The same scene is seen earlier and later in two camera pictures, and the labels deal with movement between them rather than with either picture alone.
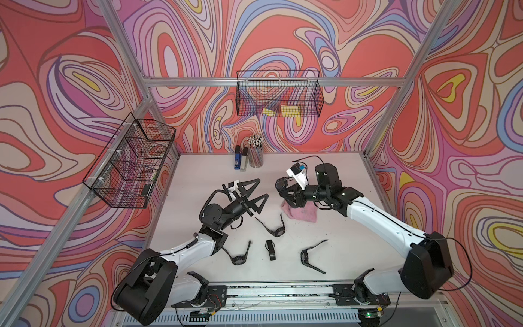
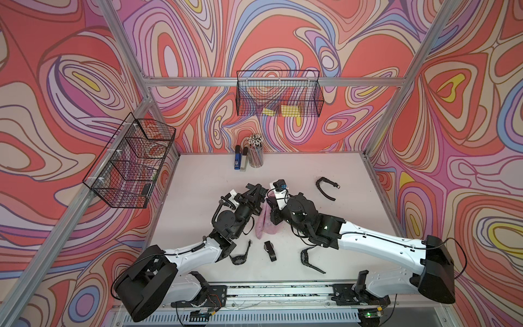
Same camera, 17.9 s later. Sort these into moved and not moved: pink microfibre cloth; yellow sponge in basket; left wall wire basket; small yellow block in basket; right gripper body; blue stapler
Moved: right gripper body; pink microfibre cloth
Not moved: blue stapler; left wall wire basket; small yellow block in basket; yellow sponge in basket
